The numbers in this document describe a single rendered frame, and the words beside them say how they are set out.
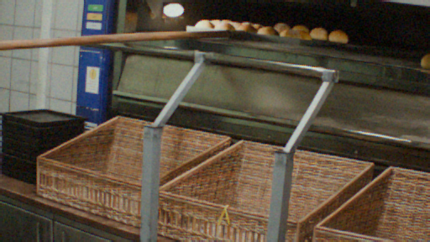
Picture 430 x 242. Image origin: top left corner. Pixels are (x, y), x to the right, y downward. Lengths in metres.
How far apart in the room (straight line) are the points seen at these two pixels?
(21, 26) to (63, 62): 0.36
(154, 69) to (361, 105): 0.92
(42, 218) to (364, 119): 1.23
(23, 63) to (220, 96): 1.17
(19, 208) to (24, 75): 0.93
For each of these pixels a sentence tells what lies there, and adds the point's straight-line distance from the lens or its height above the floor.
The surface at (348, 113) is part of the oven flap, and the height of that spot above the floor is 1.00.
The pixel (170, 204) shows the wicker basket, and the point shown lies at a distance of 3.05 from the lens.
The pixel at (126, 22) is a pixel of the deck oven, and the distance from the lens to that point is 3.83.
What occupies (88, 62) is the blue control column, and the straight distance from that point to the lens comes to 3.92.
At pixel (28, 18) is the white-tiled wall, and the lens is 4.28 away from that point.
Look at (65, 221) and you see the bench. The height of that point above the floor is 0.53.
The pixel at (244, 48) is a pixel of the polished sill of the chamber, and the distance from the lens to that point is 3.44.
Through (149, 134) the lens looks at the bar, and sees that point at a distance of 2.94.
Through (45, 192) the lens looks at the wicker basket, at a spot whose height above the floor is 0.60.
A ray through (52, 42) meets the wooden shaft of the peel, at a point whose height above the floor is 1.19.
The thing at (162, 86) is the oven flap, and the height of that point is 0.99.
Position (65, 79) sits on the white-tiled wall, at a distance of 4.08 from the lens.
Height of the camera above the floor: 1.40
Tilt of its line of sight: 8 degrees down
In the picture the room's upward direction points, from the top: 4 degrees clockwise
